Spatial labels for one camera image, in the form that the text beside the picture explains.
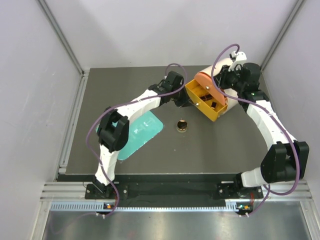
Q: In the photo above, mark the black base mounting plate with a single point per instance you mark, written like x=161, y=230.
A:
x=187, y=188

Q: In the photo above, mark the gold round compact jar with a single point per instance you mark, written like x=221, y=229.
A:
x=181, y=126

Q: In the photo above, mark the teal packaged sheet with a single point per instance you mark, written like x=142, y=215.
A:
x=142, y=135

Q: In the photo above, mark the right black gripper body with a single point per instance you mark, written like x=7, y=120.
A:
x=230, y=80

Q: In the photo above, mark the grey slotted cable duct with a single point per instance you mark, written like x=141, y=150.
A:
x=104, y=206

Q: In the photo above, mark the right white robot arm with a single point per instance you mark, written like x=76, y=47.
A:
x=286, y=158

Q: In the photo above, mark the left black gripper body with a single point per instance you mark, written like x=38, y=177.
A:
x=181, y=97

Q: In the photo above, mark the orange drawer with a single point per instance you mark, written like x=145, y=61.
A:
x=206, y=82

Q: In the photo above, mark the yellow drawer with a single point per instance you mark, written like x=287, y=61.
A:
x=195, y=91

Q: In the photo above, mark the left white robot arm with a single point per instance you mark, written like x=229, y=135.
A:
x=155, y=96

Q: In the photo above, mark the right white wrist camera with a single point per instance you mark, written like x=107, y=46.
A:
x=238, y=59

